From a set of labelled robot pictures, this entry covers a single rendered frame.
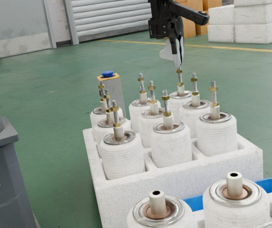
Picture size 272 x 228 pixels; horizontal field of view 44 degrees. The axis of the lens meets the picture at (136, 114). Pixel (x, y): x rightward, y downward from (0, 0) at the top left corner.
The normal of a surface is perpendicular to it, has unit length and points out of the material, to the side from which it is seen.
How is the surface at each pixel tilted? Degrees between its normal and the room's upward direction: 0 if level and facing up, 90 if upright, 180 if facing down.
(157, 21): 90
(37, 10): 90
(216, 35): 90
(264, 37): 90
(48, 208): 0
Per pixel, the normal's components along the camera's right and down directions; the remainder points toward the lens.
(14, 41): 0.49, 0.22
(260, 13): -0.85, 0.27
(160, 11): -0.41, 0.34
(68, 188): -0.14, -0.94
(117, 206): 0.22, 0.28
